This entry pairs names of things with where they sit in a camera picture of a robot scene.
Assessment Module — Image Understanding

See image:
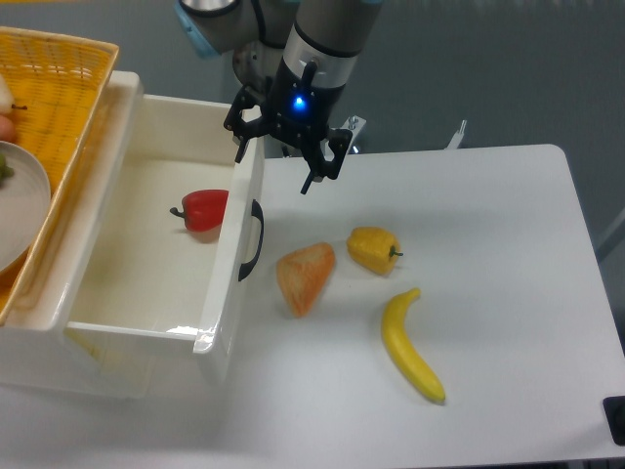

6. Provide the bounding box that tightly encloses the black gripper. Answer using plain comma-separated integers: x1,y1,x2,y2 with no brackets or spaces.
224,59,353,194

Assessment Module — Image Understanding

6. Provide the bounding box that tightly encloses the white pear toy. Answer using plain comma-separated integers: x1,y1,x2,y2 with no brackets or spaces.
0,75,27,115

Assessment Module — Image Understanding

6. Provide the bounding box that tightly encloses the grey plate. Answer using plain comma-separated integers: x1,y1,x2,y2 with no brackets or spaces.
1,142,52,274

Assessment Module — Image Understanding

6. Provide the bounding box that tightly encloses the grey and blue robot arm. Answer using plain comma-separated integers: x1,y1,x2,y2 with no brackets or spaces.
175,1,382,191

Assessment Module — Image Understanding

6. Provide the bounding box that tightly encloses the orange sandwich slice toy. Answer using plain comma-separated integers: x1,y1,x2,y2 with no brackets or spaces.
276,242,336,318

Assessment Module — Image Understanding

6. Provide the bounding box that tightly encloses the white metal table bracket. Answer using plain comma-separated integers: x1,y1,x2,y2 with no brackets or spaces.
445,119,467,150

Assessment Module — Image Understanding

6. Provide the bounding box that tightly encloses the yellow woven basket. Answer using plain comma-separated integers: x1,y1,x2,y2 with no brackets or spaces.
1,26,119,324

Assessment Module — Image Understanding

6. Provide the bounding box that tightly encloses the yellow bell pepper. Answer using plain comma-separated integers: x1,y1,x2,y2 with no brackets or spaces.
346,227,403,276

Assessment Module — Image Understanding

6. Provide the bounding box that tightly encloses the green grapes toy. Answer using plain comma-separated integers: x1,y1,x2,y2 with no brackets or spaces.
0,153,15,184

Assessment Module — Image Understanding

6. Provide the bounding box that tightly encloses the red bell pepper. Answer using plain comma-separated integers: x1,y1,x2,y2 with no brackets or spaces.
170,190,229,233

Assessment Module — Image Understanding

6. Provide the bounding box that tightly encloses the white top drawer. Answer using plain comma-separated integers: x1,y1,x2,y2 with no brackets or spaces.
66,95,265,382

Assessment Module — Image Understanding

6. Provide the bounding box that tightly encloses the black corner clamp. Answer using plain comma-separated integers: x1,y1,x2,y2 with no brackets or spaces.
603,396,625,447

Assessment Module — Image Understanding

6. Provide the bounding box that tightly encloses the yellow banana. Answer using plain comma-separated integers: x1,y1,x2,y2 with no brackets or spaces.
380,287,446,405

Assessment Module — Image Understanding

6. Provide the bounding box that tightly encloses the white drawer cabinet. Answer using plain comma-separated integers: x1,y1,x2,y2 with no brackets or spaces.
1,71,151,398

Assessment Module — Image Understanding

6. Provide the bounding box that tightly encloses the peach fruit toy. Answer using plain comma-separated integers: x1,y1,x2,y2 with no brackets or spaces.
0,115,17,143

